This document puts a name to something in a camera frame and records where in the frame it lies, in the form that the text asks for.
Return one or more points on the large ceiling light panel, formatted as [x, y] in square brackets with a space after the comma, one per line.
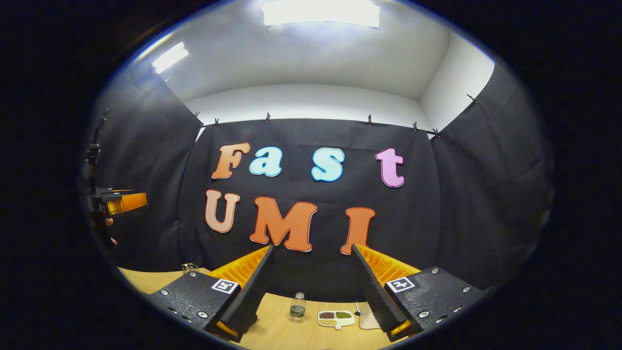
[320, 12]

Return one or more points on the clear plastic water bottle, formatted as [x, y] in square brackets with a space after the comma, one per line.
[297, 311]

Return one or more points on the small ceiling light panel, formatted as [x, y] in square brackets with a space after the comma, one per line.
[170, 57]

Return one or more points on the white divided dish of beans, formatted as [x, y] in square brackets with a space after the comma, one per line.
[336, 318]

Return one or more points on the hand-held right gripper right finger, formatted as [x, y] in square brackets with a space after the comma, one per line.
[376, 296]

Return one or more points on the white toaster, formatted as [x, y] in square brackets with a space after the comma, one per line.
[367, 321]

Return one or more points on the row of black cloth clips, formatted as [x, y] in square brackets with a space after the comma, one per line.
[369, 119]

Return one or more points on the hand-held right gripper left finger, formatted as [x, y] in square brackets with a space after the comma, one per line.
[252, 296]

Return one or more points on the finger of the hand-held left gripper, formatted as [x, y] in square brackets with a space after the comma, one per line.
[132, 201]

